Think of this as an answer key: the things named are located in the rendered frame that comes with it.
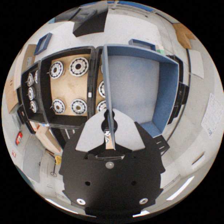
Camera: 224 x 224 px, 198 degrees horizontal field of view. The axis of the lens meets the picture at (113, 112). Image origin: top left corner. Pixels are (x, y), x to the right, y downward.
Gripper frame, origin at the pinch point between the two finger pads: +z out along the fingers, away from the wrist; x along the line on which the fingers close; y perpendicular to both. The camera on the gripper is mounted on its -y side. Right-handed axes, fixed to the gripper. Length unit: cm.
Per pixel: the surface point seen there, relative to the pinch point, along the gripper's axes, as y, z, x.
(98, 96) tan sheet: 7.7, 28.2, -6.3
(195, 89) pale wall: -10, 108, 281
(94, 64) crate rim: -9.5, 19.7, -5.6
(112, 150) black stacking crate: 63, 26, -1
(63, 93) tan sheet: 2.7, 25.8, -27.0
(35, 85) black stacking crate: -10, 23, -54
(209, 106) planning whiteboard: 6, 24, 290
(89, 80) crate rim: -2.9, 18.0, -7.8
